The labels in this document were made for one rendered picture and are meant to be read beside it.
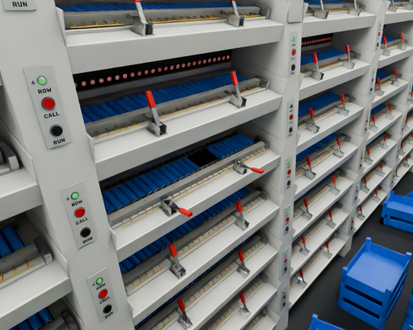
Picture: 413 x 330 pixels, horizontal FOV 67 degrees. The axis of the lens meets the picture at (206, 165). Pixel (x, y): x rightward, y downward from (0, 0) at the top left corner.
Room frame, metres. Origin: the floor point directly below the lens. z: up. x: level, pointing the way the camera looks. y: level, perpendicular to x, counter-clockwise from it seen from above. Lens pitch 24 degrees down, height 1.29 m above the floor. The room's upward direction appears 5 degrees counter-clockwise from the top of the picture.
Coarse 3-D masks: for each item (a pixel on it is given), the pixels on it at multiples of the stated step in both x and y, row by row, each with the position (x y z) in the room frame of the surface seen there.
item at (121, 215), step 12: (264, 144) 0.94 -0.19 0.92; (228, 156) 0.84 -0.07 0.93; (240, 156) 0.85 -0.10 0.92; (216, 168) 0.78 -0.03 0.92; (180, 180) 0.71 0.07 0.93; (192, 180) 0.72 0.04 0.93; (156, 192) 0.66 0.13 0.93; (168, 192) 0.66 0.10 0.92; (132, 204) 0.61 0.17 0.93; (144, 204) 0.62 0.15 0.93; (108, 216) 0.57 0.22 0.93; (120, 216) 0.57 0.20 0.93
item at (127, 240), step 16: (240, 128) 1.04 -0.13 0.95; (256, 128) 0.99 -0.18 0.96; (272, 144) 0.94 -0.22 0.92; (176, 160) 0.83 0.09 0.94; (256, 160) 0.88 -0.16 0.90; (272, 160) 0.89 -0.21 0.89; (224, 176) 0.78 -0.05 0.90; (240, 176) 0.79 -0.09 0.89; (256, 176) 0.85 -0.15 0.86; (192, 192) 0.70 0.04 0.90; (208, 192) 0.71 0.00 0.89; (224, 192) 0.74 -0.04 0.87; (160, 208) 0.64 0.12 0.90; (192, 208) 0.65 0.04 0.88; (144, 224) 0.58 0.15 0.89; (160, 224) 0.59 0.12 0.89; (176, 224) 0.63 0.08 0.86; (128, 240) 0.54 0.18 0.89; (144, 240) 0.56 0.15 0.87; (128, 256) 0.54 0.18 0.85
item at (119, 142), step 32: (160, 64) 0.83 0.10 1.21; (192, 64) 0.91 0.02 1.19; (224, 64) 1.00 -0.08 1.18; (96, 96) 0.71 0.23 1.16; (128, 96) 0.75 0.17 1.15; (160, 96) 0.76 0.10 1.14; (192, 96) 0.77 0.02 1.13; (224, 96) 0.85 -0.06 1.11; (256, 96) 0.89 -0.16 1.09; (96, 128) 0.59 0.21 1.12; (128, 128) 0.62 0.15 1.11; (160, 128) 0.61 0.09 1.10; (192, 128) 0.67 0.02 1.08; (224, 128) 0.76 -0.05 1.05; (96, 160) 0.52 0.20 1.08; (128, 160) 0.56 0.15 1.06
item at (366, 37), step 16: (384, 16) 1.46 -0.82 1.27; (336, 32) 1.52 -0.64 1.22; (352, 32) 1.47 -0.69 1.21; (368, 32) 1.42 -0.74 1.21; (368, 48) 1.41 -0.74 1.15; (352, 80) 1.45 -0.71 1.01; (368, 80) 1.40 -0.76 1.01; (368, 96) 1.42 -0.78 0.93; (352, 128) 1.43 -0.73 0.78; (352, 160) 1.42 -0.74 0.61; (352, 192) 1.40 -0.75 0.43
